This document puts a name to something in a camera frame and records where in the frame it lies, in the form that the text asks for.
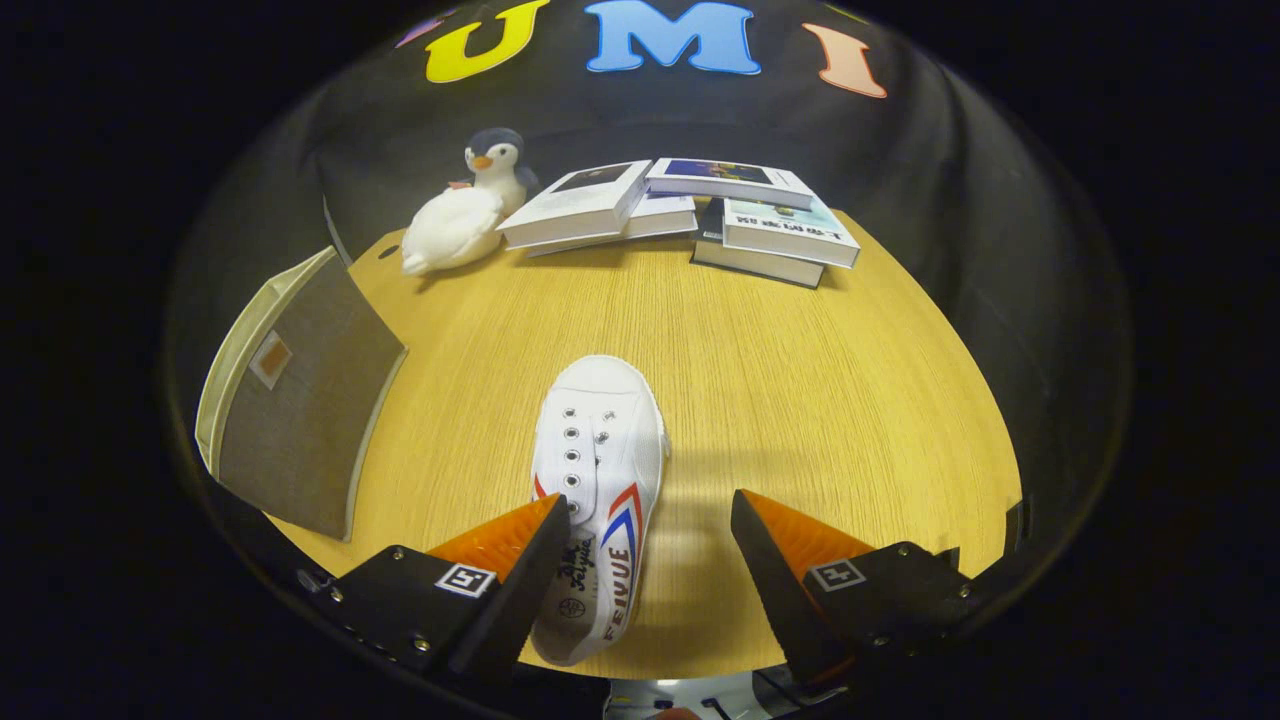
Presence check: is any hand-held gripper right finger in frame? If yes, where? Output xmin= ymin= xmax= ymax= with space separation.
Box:
xmin=730 ymin=488 xmax=986 ymax=686

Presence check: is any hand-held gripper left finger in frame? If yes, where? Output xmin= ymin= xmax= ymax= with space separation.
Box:
xmin=318 ymin=493 xmax=571 ymax=691

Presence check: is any white canvas shoe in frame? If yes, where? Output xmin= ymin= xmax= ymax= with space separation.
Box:
xmin=530 ymin=355 xmax=671 ymax=668

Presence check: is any beige fabric storage box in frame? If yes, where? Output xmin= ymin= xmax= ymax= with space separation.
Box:
xmin=195 ymin=245 xmax=409 ymax=543

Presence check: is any pale green cover book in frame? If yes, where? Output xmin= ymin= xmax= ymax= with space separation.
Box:
xmin=722 ymin=195 xmax=861 ymax=269

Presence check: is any white round plush toy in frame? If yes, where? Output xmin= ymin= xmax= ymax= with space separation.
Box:
xmin=400 ymin=187 xmax=506 ymax=278

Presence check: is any plain white book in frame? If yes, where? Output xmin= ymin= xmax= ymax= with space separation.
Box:
xmin=525 ymin=195 xmax=698 ymax=259

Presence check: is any white book with dark portrait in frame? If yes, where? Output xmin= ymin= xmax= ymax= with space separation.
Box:
xmin=497 ymin=160 xmax=653 ymax=251

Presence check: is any book with blue picture cover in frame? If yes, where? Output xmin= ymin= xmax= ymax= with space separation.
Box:
xmin=645 ymin=157 xmax=816 ymax=211

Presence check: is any grey penguin plush toy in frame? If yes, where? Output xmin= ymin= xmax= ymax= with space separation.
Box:
xmin=450 ymin=127 xmax=541 ymax=216

